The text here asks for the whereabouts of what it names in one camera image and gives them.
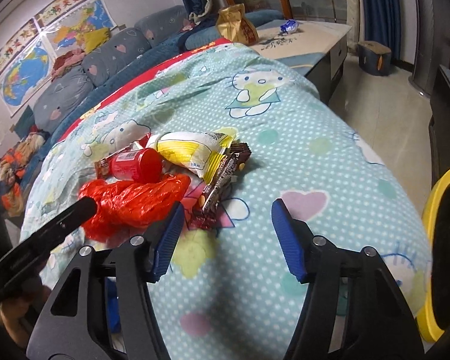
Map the grey coffee table with drawers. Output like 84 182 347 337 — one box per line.
252 19 352 104

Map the cartoon print teal blanket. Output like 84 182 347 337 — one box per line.
21 43 431 359

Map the framed calligraphy picture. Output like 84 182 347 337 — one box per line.
34 0 88 29

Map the blue plastic wrapper on table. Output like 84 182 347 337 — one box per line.
280 19 299 35

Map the yellow rimmed black trash bin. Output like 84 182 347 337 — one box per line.
417 170 450 343

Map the gold brown paper bag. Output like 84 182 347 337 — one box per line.
215 3 259 46

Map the world map poster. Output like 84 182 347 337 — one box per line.
0 39 55 116

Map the dark brown snack wrapper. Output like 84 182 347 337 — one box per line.
187 142 251 230

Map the blue sofa with heart cushions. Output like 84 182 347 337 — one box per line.
0 5 286 218

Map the yellow white snack bag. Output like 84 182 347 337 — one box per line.
146 127 238 185

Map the grey standing air conditioner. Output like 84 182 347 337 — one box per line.
410 0 450 98

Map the red plastic bag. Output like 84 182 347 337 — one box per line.
79 174 191 243

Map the blue curtain right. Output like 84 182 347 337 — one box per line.
362 0 401 59

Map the blue storage box stool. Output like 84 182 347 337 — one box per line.
357 41 392 77

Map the china map poster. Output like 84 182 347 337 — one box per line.
43 0 116 56

